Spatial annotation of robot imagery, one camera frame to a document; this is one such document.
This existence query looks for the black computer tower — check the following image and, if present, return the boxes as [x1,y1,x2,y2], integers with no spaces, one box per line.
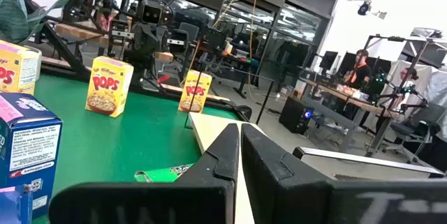
[278,96,315,136]

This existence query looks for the green Apple Jacks cereal box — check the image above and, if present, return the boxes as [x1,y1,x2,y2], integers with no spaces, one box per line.
[134,163,195,184]

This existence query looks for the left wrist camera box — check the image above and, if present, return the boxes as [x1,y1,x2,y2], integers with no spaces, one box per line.
[141,1,164,25]

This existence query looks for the white plant pot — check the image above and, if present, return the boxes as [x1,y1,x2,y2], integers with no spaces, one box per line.
[33,45,43,82]

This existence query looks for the grey office chair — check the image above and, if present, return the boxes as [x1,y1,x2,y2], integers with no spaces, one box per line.
[173,21,200,75]

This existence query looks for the person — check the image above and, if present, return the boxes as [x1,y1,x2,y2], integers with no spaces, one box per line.
[344,49,372,91]
[390,66,420,113]

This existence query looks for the green table mat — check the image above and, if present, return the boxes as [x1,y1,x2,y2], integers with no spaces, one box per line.
[33,73,242,224]

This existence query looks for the yellow Pops cereal box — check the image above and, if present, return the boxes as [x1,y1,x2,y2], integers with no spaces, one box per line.
[85,56,135,119]
[0,39,41,96]
[177,69,213,114]

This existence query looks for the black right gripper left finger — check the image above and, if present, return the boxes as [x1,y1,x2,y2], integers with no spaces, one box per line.
[48,122,242,224]

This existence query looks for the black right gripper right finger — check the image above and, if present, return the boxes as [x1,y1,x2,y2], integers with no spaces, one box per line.
[240,122,447,224]

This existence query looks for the black metal rig frame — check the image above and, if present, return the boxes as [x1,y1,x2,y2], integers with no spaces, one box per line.
[362,33,447,158]

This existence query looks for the black desk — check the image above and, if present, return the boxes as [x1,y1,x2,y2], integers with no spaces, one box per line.
[195,42,277,99]

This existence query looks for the wooden desk grey legs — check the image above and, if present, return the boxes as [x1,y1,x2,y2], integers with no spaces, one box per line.
[298,77,402,158]

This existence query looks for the background wooden table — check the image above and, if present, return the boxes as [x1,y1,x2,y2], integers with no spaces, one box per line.
[54,21,175,64]

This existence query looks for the black monitor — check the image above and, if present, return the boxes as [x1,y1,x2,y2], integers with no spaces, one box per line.
[337,52,359,77]
[319,50,339,71]

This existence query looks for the black ceiling spotlight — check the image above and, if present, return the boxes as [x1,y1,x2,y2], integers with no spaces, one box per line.
[356,0,372,17]

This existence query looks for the black office chair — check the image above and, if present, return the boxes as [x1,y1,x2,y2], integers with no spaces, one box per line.
[382,105,443,164]

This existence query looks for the artificial green plant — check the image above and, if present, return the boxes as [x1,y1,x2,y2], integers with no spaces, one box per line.
[0,0,73,45]

